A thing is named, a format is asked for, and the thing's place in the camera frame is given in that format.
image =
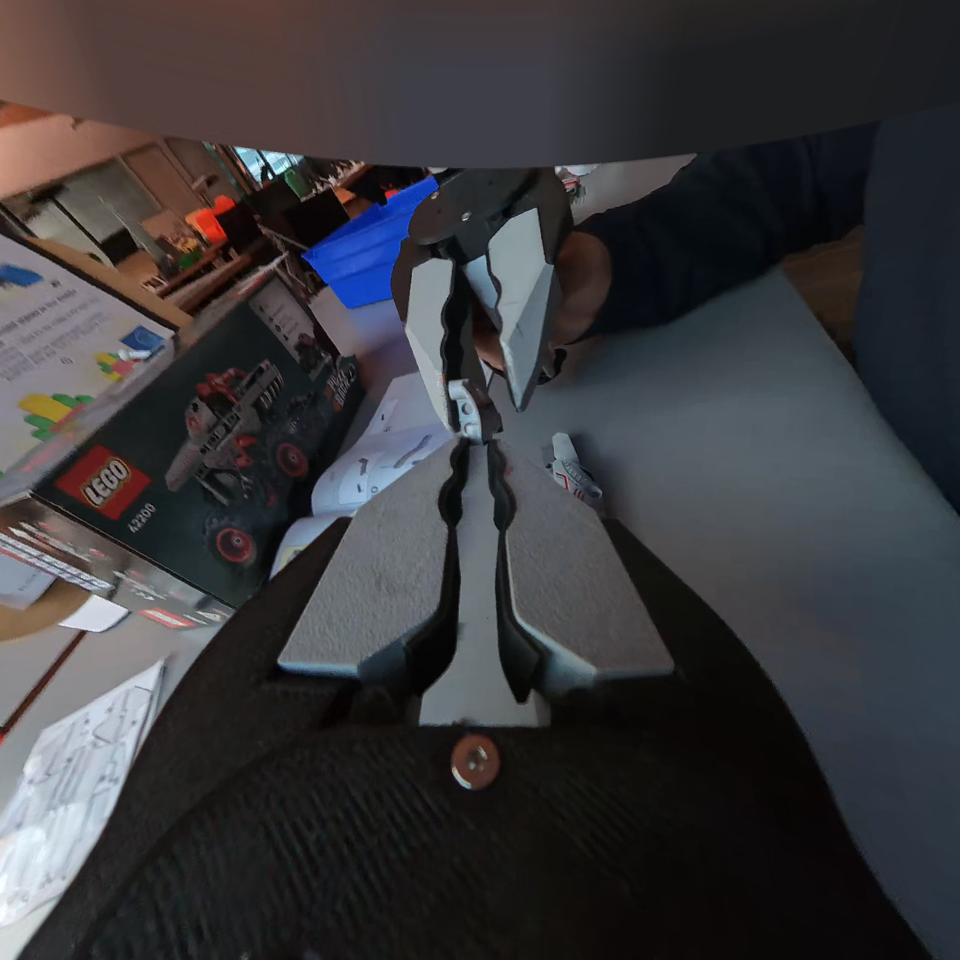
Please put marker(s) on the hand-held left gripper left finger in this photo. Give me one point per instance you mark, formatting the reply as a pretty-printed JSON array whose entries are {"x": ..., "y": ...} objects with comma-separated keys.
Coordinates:
[{"x": 375, "y": 585}]

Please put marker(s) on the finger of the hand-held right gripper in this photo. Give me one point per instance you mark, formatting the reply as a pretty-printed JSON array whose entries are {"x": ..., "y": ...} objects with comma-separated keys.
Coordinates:
[
  {"x": 529, "y": 300},
  {"x": 429, "y": 315}
]

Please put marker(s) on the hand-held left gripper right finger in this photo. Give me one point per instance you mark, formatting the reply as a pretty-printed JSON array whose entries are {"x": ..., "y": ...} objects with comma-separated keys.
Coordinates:
[{"x": 577, "y": 592}]

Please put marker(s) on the grey curved lego panel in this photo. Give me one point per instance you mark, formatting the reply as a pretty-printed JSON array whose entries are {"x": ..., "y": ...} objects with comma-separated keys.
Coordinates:
[{"x": 465, "y": 409}]

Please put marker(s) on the grey red-printed lego assembly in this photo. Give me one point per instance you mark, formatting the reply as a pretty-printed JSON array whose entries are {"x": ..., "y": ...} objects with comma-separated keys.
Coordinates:
[{"x": 570, "y": 472}]

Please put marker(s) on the person's right forearm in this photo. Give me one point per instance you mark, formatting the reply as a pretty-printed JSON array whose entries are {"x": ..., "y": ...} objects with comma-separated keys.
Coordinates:
[{"x": 712, "y": 240}]

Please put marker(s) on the lego instruction booklet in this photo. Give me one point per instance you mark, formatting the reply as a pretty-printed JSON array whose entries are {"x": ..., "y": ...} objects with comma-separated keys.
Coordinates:
[{"x": 375, "y": 465}]

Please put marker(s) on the black lego set box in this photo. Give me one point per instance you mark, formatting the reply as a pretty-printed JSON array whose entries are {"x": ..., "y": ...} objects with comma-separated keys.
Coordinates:
[{"x": 187, "y": 465}]

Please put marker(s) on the person's right hand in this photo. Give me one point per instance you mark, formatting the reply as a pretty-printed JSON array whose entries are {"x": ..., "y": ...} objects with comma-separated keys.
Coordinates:
[{"x": 585, "y": 292}]

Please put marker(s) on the blue plastic bin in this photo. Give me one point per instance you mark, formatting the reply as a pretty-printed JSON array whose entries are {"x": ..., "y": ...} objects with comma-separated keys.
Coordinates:
[{"x": 360, "y": 255}]

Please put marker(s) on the orange bin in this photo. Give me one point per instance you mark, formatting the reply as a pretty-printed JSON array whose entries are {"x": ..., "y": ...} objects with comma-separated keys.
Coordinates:
[{"x": 208, "y": 221}]

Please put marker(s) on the white sticker sheet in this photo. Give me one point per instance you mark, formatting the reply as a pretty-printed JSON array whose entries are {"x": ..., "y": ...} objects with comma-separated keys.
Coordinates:
[{"x": 75, "y": 787}]

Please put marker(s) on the illustrated instruction sign board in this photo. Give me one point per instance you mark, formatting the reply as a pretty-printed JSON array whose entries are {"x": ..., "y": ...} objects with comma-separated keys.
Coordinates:
[{"x": 52, "y": 337}]

